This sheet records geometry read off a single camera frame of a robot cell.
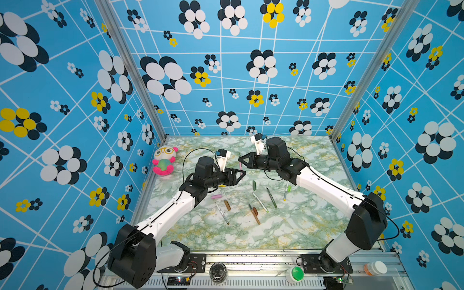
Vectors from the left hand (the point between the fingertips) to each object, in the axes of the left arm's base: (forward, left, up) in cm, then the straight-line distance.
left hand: (242, 171), depth 77 cm
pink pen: (+1, +1, +3) cm, 3 cm away
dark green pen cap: (+5, -7, -21) cm, 23 cm away
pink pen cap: (-1, +13, -22) cm, 26 cm away
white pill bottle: (-33, -49, -14) cm, 61 cm away
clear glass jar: (-35, +9, -11) cm, 38 cm away
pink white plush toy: (+20, +43, -15) cm, 50 cm away
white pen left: (-10, +10, -21) cm, 26 cm away
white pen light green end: (-5, -10, -22) cm, 24 cm away
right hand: (+4, +1, +4) cm, 5 cm away
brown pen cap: (-6, +7, -21) cm, 23 cm away
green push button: (-36, -18, -12) cm, 42 cm away
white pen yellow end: (+1, -23, -21) cm, 31 cm away
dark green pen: (-2, -15, -21) cm, 26 cm away
